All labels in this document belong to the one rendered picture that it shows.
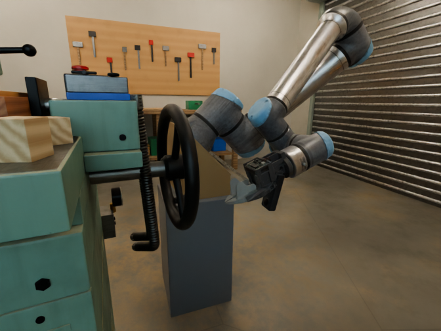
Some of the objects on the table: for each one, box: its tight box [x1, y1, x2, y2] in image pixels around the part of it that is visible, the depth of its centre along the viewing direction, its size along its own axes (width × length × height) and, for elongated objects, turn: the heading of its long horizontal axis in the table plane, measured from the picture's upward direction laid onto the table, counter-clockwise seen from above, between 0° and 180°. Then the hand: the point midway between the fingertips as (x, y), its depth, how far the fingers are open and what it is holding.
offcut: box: [0, 116, 54, 163], centre depth 25 cm, size 4×4×4 cm
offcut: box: [47, 116, 74, 146], centre depth 34 cm, size 4×3×4 cm
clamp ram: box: [24, 76, 67, 116], centre depth 45 cm, size 9×8×9 cm
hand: (230, 202), depth 67 cm, fingers closed
